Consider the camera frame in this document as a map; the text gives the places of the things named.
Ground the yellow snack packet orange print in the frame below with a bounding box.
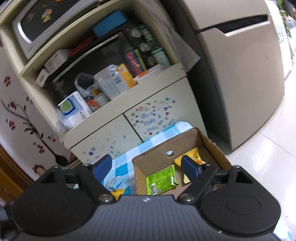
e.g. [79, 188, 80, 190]
[174, 147, 206, 184]

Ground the wooden door frame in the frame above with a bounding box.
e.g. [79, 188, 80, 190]
[0, 144, 35, 204]

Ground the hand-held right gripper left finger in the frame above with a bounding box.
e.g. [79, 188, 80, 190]
[40, 154, 116, 204]

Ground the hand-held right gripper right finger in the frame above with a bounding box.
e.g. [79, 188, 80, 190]
[177, 156, 253, 204]

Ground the small orange packet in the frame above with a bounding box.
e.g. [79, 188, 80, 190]
[87, 99, 100, 110]

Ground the colourful striped box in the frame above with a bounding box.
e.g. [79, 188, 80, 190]
[124, 49, 147, 77]

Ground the orange yellow box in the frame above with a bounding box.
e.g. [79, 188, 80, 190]
[117, 63, 137, 88]

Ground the cardboard box white printed side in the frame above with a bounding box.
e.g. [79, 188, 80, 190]
[131, 127, 232, 195]

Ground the blue white checked tablecloth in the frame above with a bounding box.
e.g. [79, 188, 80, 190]
[102, 121, 292, 241]

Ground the white microwave oven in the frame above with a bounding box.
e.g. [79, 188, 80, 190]
[12, 0, 102, 59]

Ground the plain yellow snack packet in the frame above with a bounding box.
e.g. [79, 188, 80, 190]
[110, 188, 126, 201]

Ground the beige refrigerator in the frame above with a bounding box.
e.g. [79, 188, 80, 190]
[180, 0, 287, 151]

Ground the red house socket sticker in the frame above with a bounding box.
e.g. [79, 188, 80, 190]
[32, 164, 47, 175]

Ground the white small box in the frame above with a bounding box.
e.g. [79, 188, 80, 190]
[35, 69, 50, 87]
[44, 49, 72, 71]

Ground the green snack packet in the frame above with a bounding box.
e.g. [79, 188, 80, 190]
[145, 164, 178, 195]

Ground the cream cabinet with stickers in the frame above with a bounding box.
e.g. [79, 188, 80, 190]
[0, 0, 204, 167]

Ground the white green medicine box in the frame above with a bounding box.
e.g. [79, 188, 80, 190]
[94, 65, 130, 100]

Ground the flat white orange box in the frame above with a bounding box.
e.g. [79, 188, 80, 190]
[134, 65, 163, 84]

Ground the black toaster oven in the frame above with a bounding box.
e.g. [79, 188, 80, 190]
[46, 31, 148, 105]

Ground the blue white box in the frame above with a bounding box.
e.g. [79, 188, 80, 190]
[57, 91, 93, 130]

